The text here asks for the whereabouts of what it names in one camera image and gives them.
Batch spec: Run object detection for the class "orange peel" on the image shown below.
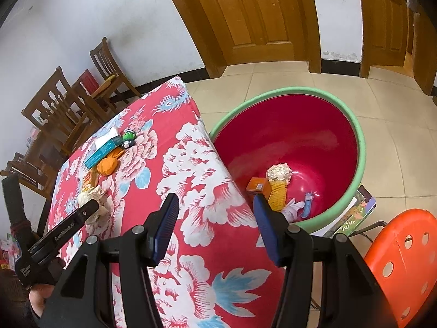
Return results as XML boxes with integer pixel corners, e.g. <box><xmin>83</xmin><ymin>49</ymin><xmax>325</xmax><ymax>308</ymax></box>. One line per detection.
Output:
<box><xmin>96</xmin><ymin>147</ymin><xmax>125</xmax><ymax>176</ymax></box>

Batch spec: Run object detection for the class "red floral tablecloth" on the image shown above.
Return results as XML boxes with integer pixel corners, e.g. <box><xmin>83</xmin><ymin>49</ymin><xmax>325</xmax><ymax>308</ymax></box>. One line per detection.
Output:
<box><xmin>46</xmin><ymin>75</ymin><xmax>285</xmax><ymax>328</ymax></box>

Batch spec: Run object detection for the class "orange snack packet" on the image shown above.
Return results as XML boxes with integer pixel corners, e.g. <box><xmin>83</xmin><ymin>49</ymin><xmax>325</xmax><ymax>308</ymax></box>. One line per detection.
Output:
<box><xmin>82</xmin><ymin>170</ymin><xmax>99</xmax><ymax>195</ymax></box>

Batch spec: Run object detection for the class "orange cardboard box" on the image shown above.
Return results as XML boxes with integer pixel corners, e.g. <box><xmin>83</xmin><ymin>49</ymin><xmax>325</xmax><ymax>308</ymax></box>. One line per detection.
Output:
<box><xmin>246</xmin><ymin>177</ymin><xmax>274</xmax><ymax>200</ymax></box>

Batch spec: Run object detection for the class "yellow foam fruit net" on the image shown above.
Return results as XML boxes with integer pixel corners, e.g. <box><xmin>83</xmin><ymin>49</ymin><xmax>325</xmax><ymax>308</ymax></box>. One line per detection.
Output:
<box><xmin>268</xmin><ymin>180</ymin><xmax>288</xmax><ymax>212</ymax></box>

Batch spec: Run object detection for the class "teal and white cardboard box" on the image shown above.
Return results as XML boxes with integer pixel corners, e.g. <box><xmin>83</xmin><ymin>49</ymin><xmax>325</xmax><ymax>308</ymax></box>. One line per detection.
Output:
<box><xmin>84</xmin><ymin>127</ymin><xmax>124</xmax><ymax>169</ymax></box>

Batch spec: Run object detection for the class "white cloth glove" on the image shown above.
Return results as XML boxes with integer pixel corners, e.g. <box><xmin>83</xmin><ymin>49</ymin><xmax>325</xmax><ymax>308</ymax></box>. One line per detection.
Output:
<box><xmin>282</xmin><ymin>200</ymin><xmax>305</xmax><ymax>222</ymax></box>

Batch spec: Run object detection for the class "green and red plastic basin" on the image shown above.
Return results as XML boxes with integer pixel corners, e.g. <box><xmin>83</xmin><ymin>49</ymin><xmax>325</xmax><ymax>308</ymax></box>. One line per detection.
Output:
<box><xmin>208</xmin><ymin>87</ymin><xmax>367</xmax><ymax>233</ymax></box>

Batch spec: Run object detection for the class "person's left hand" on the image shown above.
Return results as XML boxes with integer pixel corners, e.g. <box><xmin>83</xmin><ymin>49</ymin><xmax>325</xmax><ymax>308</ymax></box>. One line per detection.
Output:
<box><xmin>29</xmin><ymin>282</ymin><xmax>57</xmax><ymax>318</ymax></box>

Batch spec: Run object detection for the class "wooden dining table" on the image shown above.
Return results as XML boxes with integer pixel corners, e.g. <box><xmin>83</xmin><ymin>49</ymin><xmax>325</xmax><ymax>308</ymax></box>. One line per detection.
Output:
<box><xmin>25</xmin><ymin>75</ymin><xmax>103</xmax><ymax>171</ymax></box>

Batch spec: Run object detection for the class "stack of picture books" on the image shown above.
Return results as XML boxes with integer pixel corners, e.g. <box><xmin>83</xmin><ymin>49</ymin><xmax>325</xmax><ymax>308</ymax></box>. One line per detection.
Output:
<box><xmin>323</xmin><ymin>184</ymin><xmax>378</xmax><ymax>238</ymax></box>

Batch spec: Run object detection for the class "orange plastic stool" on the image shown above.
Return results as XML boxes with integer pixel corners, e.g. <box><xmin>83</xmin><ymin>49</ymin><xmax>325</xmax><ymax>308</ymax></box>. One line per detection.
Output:
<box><xmin>355</xmin><ymin>209</ymin><xmax>437</xmax><ymax>328</ymax></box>

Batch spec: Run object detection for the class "light blue plastic tube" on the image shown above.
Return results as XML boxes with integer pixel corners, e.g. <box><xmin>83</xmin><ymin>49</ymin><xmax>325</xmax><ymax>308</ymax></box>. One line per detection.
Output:
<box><xmin>300</xmin><ymin>193</ymin><xmax>314</xmax><ymax>218</ymax></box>

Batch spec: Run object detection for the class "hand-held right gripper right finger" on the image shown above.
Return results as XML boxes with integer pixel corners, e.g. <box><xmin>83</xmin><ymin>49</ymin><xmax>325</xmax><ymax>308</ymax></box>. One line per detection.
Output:
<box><xmin>253</xmin><ymin>194</ymin><xmax>400</xmax><ymax>328</ymax></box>

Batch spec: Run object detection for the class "colourful cardboard box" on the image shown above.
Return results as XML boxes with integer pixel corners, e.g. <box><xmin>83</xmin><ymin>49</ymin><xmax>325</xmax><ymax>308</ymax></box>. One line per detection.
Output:
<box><xmin>0</xmin><ymin>232</ymin><xmax>17</xmax><ymax>270</ymax></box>

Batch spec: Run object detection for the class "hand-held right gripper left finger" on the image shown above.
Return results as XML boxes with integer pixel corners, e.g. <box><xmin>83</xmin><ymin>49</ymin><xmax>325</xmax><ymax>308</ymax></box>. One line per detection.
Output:
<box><xmin>39</xmin><ymin>192</ymin><xmax>180</xmax><ymax>328</ymax></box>

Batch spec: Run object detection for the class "yellow seat cushion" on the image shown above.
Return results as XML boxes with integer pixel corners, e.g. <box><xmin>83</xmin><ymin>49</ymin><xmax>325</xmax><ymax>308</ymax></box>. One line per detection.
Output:
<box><xmin>92</xmin><ymin>74</ymin><xmax>118</xmax><ymax>94</ymax></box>

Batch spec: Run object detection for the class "pink and white packet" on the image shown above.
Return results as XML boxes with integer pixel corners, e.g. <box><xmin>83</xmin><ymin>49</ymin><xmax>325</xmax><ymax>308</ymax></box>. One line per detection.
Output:
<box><xmin>25</xmin><ymin>126</ymin><xmax>40</xmax><ymax>146</ymax></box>

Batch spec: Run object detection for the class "white tissue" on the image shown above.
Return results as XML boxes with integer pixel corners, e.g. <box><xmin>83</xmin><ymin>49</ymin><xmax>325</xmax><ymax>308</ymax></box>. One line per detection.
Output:
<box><xmin>77</xmin><ymin>186</ymin><xmax>110</xmax><ymax>226</ymax></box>
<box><xmin>266</xmin><ymin>163</ymin><xmax>292</xmax><ymax>183</ymax></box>

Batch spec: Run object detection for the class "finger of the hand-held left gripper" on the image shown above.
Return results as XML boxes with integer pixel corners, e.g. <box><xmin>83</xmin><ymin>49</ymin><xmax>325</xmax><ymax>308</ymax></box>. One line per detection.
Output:
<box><xmin>73</xmin><ymin>200</ymin><xmax>99</xmax><ymax>224</ymax></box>
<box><xmin>2</xmin><ymin>174</ymin><xmax>36</xmax><ymax>250</ymax></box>

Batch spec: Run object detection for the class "wooden panel door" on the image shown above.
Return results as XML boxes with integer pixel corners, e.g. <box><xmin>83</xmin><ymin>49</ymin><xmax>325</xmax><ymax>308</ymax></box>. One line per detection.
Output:
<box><xmin>355</xmin><ymin>0</ymin><xmax>415</xmax><ymax>79</ymax></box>
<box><xmin>159</xmin><ymin>0</ymin><xmax>323</xmax><ymax>79</ymax></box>

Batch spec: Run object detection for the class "wooden cabinet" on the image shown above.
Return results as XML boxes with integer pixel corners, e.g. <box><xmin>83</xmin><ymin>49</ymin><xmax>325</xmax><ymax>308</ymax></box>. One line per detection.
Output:
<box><xmin>404</xmin><ymin>3</ymin><xmax>437</xmax><ymax>98</ymax></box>

